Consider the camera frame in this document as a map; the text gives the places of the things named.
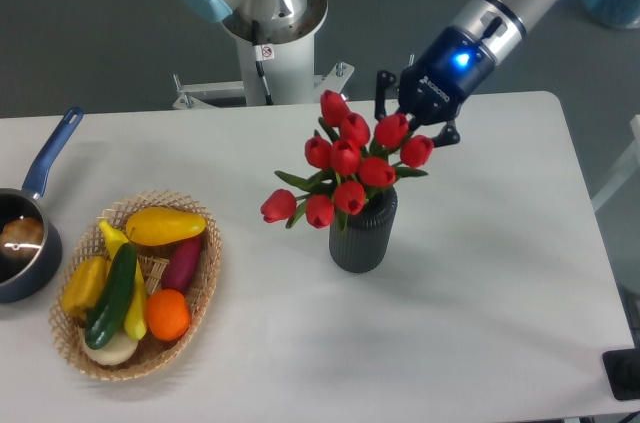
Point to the white frame at right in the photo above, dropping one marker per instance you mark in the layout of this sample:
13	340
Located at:
623	168

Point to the yellow bell pepper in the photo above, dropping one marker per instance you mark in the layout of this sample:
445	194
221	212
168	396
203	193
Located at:
85	287

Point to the woven wicker basket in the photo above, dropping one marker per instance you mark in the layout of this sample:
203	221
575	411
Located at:
151	353

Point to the dark grey ribbed vase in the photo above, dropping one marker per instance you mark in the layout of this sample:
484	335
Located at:
358	243

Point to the black device at edge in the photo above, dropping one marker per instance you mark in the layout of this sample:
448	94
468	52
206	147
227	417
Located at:
622	369

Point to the red tulip bouquet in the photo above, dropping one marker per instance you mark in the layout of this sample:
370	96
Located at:
356	166

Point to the yellow mango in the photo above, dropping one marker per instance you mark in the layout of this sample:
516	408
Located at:
157	226

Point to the green cucumber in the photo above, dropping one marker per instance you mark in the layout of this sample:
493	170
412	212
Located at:
109	312

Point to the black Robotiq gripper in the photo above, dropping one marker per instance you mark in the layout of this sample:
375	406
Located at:
434	87

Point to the yellow squash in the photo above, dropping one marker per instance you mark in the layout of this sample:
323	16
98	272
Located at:
135	323

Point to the orange fruit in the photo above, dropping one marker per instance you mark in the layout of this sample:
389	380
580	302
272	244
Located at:
168	314

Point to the white onion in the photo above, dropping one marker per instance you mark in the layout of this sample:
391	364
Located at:
118	350

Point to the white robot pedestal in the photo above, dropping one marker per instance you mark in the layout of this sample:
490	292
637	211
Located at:
275	44

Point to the purple sweet potato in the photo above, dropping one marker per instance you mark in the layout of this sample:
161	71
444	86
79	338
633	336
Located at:
180	271

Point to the blue saucepan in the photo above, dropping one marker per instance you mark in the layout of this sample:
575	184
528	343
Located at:
31	246

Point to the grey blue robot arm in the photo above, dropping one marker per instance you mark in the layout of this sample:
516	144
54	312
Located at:
500	24

